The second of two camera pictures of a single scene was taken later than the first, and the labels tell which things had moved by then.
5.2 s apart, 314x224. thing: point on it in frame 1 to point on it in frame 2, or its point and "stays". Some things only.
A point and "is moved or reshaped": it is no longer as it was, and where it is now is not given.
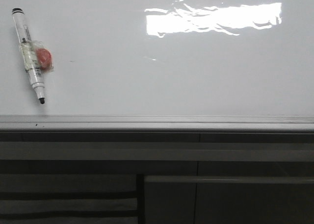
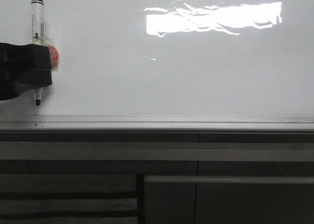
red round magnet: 44,59 is moved or reshaped
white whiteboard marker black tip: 29,52 to 37,37
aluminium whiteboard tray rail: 157,123 stays
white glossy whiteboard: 162,51 stays
